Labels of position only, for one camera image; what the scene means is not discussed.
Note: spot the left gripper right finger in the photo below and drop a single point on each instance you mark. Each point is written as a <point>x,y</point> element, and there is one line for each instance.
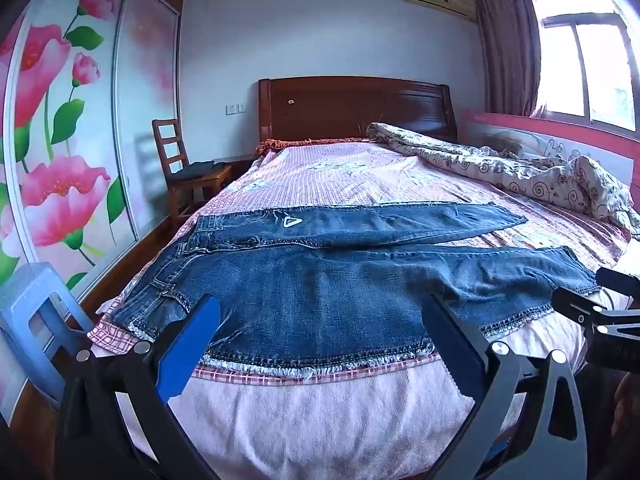
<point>526,421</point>

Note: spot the blue plastic stool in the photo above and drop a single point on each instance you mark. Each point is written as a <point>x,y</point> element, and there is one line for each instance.
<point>39,314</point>

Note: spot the pink cartoon bed side panel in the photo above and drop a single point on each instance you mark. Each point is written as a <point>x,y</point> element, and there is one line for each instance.
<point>535,138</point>

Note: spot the blue denim jeans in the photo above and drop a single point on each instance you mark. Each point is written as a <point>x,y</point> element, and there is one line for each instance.
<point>311,291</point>

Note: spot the white wall socket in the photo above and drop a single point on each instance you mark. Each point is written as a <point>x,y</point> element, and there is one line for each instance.
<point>233,109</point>

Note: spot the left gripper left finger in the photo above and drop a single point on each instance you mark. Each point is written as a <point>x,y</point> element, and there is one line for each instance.
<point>114,420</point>

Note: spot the wooden chair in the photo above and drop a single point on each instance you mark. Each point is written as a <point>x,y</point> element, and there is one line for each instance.
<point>186,196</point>

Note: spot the floral patterned quilt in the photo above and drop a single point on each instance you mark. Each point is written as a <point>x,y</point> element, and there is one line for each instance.
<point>581,184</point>

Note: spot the dark cloth on chair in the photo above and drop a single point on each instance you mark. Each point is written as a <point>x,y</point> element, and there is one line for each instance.
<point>196,170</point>

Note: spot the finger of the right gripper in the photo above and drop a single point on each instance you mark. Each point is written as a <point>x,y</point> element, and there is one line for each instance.
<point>594,318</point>
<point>619,282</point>

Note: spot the window with dark frame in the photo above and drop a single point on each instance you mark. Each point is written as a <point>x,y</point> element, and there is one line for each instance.
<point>589,73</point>

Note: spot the dark wooden headboard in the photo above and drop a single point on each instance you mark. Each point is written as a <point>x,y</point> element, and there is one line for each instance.
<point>339,107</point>

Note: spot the floral sliding wardrobe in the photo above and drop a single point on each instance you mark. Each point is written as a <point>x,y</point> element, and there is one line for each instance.
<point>82,81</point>

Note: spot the purple curtain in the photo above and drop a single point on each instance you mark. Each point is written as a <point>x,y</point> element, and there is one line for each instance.
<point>510,39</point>

